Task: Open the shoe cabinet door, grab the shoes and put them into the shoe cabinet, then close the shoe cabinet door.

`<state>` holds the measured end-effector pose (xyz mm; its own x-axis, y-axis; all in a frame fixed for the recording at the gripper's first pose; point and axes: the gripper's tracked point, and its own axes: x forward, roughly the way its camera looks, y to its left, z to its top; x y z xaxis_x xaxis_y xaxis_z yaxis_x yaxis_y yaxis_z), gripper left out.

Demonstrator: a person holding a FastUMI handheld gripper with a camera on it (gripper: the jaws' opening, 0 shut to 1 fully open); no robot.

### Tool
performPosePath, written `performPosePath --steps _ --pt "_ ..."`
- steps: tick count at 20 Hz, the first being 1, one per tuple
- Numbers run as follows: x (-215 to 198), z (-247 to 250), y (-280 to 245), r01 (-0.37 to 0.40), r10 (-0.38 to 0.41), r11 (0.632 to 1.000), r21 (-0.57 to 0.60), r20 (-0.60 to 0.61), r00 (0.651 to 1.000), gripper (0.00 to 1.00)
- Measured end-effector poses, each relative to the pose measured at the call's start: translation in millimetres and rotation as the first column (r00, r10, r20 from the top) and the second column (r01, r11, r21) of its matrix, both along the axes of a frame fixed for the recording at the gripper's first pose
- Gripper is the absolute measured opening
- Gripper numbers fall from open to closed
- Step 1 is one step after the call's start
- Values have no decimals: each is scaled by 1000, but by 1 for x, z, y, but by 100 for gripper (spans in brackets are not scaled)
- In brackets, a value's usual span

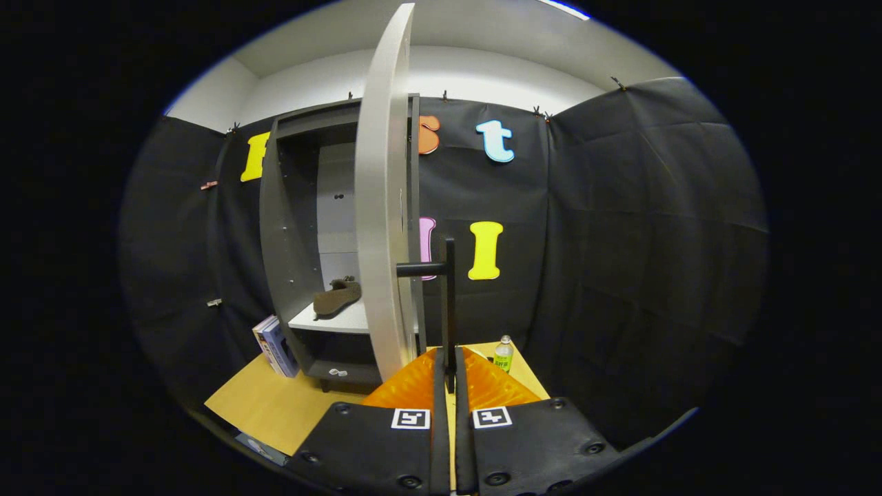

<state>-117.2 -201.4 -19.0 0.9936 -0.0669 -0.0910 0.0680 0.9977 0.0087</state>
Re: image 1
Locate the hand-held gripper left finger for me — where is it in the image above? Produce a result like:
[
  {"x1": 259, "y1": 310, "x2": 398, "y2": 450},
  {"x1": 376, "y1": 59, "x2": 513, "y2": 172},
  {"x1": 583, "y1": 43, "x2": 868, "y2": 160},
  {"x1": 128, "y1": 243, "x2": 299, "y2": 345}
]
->
[{"x1": 286, "y1": 347, "x2": 452, "y2": 496}]

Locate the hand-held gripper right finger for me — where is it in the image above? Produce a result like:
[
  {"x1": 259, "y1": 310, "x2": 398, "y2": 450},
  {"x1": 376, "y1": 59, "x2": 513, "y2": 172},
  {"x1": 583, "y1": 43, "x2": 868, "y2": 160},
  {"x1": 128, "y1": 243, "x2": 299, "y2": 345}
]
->
[{"x1": 453, "y1": 347, "x2": 624, "y2": 496}]

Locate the brown fuzzy shoe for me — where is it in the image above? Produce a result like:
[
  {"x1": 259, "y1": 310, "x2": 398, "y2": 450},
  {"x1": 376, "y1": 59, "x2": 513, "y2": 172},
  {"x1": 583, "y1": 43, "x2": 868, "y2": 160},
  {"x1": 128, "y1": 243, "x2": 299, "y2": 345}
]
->
[{"x1": 312, "y1": 276, "x2": 362, "y2": 321}]

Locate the grey shoe cabinet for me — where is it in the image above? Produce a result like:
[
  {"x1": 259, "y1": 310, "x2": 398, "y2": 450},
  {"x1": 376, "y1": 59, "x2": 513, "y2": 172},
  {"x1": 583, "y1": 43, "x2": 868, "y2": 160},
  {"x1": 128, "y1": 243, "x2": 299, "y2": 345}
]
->
[{"x1": 258, "y1": 93, "x2": 422, "y2": 393}]

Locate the white cabinet shelf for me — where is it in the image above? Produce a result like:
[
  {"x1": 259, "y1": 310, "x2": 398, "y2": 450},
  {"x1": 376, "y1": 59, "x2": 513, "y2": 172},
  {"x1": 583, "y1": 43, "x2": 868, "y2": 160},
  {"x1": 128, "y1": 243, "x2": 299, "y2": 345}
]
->
[{"x1": 288, "y1": 300, "x2": 376, "y2": 335}]

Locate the blue book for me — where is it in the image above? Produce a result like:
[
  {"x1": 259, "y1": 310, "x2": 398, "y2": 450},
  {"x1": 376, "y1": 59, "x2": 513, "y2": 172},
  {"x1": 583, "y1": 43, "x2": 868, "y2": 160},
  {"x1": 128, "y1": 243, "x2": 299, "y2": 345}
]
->
[{"x1": 262, "y1": 316, "x2": 301, "y2": 378}]

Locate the pale blue box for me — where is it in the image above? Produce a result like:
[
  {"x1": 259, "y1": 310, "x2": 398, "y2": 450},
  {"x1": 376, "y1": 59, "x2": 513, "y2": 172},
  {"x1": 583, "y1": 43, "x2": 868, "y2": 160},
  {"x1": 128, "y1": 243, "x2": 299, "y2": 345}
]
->
[{"x1": 236, "y1": 432, "x2": 290, "y2": 467}]

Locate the black backdrop cloth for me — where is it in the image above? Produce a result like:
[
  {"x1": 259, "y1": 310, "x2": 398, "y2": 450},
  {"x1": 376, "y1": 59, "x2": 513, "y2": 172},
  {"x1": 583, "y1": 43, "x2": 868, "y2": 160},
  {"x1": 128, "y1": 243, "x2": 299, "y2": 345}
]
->
[{"x1": 119, "y1": 76, "x2": 769, "y2": 448}]

